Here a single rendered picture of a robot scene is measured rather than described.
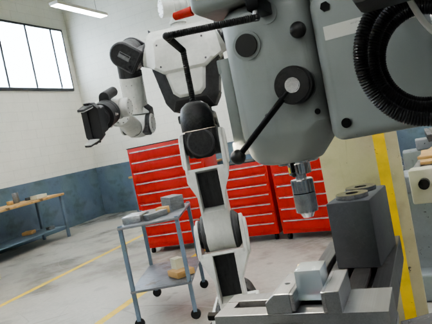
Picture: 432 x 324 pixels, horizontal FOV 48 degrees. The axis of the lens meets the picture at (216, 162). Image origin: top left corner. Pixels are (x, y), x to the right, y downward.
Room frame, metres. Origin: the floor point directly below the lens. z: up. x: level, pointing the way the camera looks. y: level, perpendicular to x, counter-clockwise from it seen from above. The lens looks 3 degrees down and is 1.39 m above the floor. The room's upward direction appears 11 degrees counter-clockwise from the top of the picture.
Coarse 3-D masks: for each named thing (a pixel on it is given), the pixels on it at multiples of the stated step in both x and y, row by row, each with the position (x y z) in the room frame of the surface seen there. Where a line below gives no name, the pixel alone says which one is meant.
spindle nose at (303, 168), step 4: (300, 164) 1.00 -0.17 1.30; (304, 164) 1.00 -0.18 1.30; (308, 164) 1.00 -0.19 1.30; (296, 168) 1.00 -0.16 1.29; (300, 168) 1.00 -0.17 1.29; (304, 168) 1.00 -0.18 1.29; (308, 168) 1.00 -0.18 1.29; (296, 172) 1.00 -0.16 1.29; (300, 172) 1.00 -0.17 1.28; (304, 172) 1.00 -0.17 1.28; (308, 172) 1.00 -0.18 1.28
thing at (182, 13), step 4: (184, 8) 1.20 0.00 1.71; (188, 8) 1.19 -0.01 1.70; (176, 12) 1.21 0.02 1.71; (180, 12) 1.20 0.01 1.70; (184, 12) 1.20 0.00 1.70; (188, 12) 1.19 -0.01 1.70; (192, 12) 1.19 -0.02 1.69; (172, 16) 1.22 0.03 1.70; (176, 16) 1.21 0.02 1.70; (180, 16) 1.20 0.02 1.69; (184, 16) 1.20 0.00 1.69; (188, 16) 1.20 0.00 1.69; (176, 20) 1.22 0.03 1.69
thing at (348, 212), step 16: (352, 192) 1.39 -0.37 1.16; (368, 192) 1.40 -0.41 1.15; (384, 192) 1.45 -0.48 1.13; (336, 208) 1.34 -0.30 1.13; (352, 208) 1.32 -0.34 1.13; (368, 208) 1.29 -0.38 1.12; (384, 208) 1.42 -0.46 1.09; (336, 224) 1.34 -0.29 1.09; (352, 224) 1.32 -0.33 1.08; (368, 224) 1.30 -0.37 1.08; (384, 224) 1.39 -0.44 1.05; (336, 240) 1.35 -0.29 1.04; (352, 240) 1.32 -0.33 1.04; (368, 240) 1.30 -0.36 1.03; (384, 240) 1.37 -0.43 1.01; (336, 256) 1.35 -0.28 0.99; (352, 256) 1.33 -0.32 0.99; (368, 256) 1.31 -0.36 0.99; (384, 256) 1.34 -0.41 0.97
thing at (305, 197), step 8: (304, 184) 1.00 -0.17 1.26; (312, 184) 1.01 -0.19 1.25; (296, 192) 1.01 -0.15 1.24; (304, 192) 1.00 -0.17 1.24; (312, 192) 1.00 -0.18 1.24; (296, 200) 1.01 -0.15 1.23; (304, 200) 1.00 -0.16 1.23; (312, 200) 1.00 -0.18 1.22; (296, 208) 1.02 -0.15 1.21; (304, 208) 1.00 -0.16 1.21; (312, 208) 1.00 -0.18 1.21
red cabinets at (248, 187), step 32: (160, 160) 6.38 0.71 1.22; (192, 160) 6.24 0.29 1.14; (160, 192) 6.41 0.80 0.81; (192, 192) 6.27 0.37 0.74; (256, 192) 5.93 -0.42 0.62; (288, 192) 5.71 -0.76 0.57; (320, 192) 5.50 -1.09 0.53; (160, 224) 6.43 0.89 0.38; (256, 224) 5.96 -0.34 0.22; (288, 224) 5.75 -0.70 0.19; (320, 224) 5.54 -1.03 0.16
